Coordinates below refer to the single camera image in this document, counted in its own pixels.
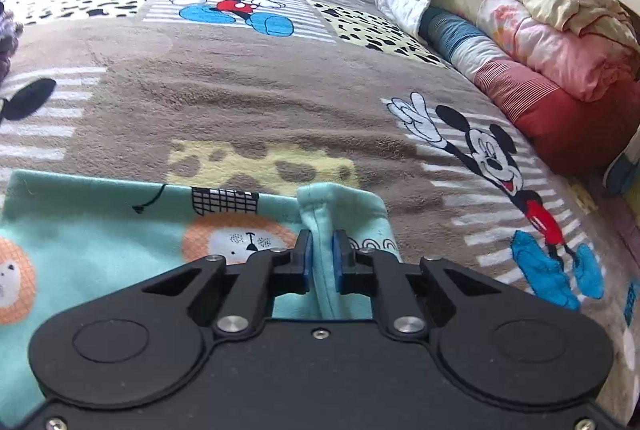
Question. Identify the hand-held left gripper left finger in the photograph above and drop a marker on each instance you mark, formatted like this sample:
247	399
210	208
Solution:
306	260

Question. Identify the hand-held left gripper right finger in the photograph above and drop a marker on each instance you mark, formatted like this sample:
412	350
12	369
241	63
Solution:
339	260

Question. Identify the teal printed pajama garment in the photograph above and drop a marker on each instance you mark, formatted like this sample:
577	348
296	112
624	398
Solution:
100	220

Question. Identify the cartoon mouse printed fleece blanket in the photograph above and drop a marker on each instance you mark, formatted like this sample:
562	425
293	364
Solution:
250	75

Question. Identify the blue white shoe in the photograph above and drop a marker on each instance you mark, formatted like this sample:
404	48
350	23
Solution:
622	170

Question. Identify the pink floral quilt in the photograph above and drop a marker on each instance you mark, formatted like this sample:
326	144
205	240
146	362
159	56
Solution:
550	45

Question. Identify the white lavender folded garment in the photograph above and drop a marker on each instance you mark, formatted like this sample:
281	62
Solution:
5	40

